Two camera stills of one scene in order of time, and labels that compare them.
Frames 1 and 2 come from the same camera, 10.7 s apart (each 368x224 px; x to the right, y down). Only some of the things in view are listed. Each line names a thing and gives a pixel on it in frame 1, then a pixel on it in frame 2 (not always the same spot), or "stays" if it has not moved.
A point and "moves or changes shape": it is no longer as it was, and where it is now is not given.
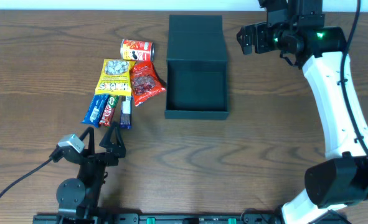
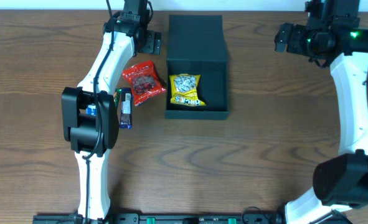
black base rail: [158, 218] stays
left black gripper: [99, 156] to [152, 42]
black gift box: [197, 76] stays
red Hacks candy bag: [146, 81] stays
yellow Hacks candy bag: [115, 79] moves or changes shape
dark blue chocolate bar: [126, 112] stays
